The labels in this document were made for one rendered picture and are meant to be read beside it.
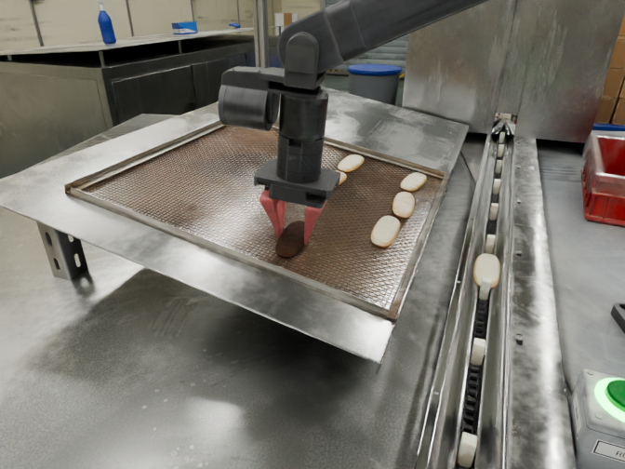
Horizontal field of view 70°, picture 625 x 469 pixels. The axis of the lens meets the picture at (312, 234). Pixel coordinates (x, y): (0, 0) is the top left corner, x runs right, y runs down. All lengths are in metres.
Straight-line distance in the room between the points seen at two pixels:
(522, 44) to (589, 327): 0.88
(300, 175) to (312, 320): 0.18
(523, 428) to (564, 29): 1.11
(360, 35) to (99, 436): 0.50
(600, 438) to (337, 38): 0.45
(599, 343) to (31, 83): 2.48
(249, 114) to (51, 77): 2.01
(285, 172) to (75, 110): 1.96
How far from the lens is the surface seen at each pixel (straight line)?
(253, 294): 0.54
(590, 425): 0.50
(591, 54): 1.44
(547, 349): 0.61
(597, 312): 0.78
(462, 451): 0.48
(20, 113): 2.77
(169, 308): 0.70
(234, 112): 0.56
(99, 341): 0.68
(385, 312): 0.54
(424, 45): 1.44
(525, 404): 0.53
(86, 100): 2.40
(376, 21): 0.51
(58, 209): 0.71
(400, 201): 0.80
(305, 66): 0.51
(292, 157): 0.55
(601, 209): 1.07
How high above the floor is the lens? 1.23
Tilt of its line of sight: 28 degrees down
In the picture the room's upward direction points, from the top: straight up
